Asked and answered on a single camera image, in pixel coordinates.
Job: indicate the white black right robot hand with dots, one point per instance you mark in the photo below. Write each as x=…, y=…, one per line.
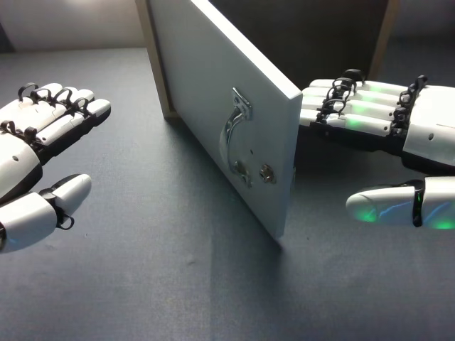
x=433, y=120

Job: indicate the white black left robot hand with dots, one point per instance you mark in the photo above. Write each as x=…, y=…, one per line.
x=17, y=160

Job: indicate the white cabinet door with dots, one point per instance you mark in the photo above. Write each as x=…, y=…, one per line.
x=202, y=81

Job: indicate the wooden cabinet body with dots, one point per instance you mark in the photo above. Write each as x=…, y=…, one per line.
x=382, y=42

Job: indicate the round metal door lock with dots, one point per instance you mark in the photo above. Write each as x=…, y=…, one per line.
x=267, y=174

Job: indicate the grey table cloth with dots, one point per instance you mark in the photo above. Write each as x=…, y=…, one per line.
x=177, y=284

